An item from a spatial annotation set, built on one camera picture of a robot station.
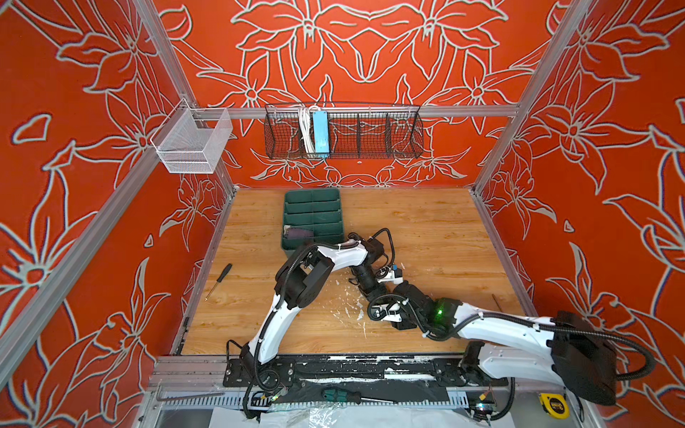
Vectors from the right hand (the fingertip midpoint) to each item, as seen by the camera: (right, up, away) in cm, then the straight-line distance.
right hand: (386, 300), depth 84 cm
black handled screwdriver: (-58, +5, +8) cm, 59 cm away
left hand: (-1, -3, +1) cm, 3 cm away
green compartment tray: (-26, +27, +17) cm, 41 cm away
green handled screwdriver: (-14, -20, -16) cm, 29 cm away
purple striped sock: (-30, +21, +12) cm, 38 cm away
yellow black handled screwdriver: (+37, -1, +2) cm, 37 cm away
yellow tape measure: (+40, -21, -17) cm, 49 cm away
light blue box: (-22, +55, +6) cm, 60 cm away
